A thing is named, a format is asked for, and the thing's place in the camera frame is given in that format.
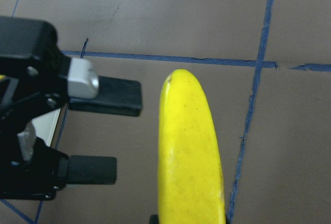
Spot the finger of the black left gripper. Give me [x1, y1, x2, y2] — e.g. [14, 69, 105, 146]
[1, 123, 117, 200]
[1, 17, 142, 120]

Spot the white bear tray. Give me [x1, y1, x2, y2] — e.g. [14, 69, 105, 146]
[32, 109, 61, 146]

